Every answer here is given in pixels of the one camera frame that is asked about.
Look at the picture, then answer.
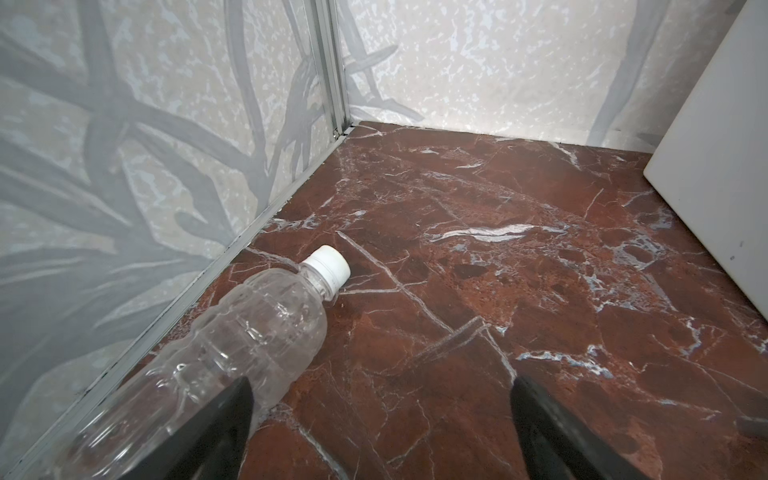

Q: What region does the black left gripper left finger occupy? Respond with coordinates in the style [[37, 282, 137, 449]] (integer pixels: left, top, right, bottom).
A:
[[122, 377, 254, 479]]

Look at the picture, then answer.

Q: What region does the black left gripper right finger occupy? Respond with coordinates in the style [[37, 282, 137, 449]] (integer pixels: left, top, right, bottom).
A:
[[510, 375, 647, 480]]

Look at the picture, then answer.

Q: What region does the clear bottle white cap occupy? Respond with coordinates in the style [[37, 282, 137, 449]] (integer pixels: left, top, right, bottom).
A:
[[43, 245, 351, 479]]

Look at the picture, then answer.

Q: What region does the white trash bin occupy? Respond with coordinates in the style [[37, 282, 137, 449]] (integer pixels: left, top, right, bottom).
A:
[[644, 1, 767, 314]]

